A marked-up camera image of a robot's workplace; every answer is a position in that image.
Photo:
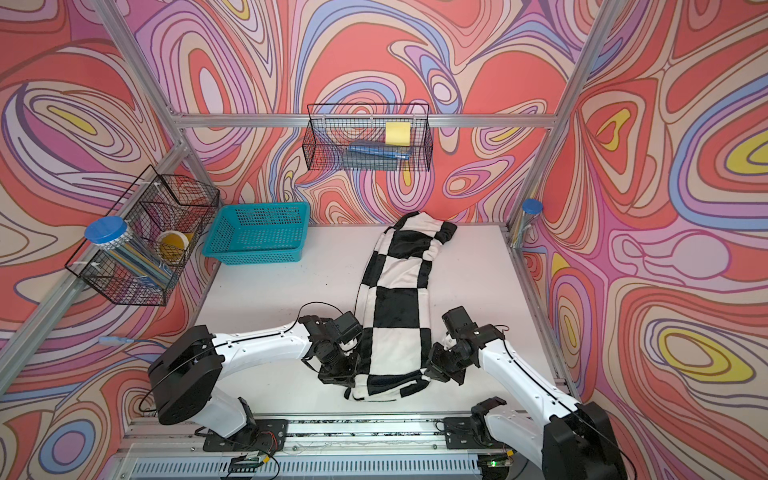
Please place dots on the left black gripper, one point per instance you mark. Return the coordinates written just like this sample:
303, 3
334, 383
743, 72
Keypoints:
348, 378

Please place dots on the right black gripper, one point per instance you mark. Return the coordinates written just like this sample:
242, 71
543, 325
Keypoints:
436, 369

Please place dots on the black white checkered pillowcase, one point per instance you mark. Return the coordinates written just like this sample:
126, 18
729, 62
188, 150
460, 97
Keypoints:
393, 305

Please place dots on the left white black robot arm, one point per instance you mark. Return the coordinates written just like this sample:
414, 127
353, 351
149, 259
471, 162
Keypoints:
184, 378

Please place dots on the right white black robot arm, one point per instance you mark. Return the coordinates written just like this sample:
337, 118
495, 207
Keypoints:
564, 438

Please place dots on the yellow tape roll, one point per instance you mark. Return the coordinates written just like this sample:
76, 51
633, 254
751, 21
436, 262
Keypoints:
171, 246

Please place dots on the green circuit board right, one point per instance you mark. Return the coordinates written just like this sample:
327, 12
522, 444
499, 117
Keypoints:
495, 461

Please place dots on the green circuit board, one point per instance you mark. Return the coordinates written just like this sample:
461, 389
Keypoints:
245, 464
495, 461

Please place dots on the green circuit board left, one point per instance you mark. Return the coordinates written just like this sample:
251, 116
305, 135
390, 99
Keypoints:
245, 464

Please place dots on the teal plastic basket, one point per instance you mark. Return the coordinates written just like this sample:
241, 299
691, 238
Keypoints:
265, 233

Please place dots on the small blue capped tube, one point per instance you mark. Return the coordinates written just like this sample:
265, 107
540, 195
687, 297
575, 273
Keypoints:
530, 209

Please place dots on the yellow sticky note pad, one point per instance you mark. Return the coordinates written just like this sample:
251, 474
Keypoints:
398, 133

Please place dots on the clear jar with blue lid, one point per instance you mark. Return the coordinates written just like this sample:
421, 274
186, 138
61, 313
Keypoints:
123, 251

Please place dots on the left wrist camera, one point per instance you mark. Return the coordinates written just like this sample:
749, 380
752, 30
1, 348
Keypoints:
346, 328

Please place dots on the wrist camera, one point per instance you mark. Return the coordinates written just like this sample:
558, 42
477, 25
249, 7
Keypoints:
458, 323
346, 328

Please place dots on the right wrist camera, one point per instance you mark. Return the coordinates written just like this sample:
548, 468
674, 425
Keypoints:
458, 323

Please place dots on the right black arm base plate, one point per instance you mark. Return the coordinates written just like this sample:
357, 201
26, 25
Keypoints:
467, 433

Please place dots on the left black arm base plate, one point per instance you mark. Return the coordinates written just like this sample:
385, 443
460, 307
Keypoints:
266, 435

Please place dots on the aluminium front rail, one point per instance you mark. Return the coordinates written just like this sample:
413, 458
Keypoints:
400, 446

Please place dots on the blue pen in wire basket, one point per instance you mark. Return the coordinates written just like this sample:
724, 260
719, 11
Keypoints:
385, 151

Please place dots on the black wire basket on back wall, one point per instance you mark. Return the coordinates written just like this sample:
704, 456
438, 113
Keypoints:
333, 127

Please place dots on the black wire basket on left rail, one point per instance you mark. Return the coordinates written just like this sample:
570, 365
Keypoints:
152, 204

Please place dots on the blue cable connector on wall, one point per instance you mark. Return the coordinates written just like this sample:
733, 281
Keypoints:
114, 340

